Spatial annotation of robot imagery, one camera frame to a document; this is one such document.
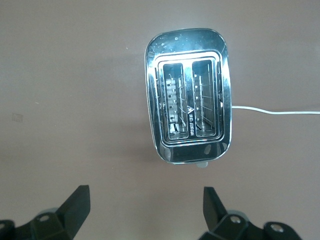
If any white toaster power cable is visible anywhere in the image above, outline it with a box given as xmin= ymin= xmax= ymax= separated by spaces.
xmin=231 ymin=104 xmax=320 ymax=116

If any chrome two-slot toaster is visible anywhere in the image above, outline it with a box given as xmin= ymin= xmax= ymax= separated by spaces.
xmin=144 ymin=28 xmax=233 ymax=168

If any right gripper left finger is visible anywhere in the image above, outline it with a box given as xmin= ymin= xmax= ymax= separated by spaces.
xmin=0 ymin=184 xmax=91 ymax=240

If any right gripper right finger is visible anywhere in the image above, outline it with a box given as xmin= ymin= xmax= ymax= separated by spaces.
xmin=199 ymin=186 xmax=304 ymax=240

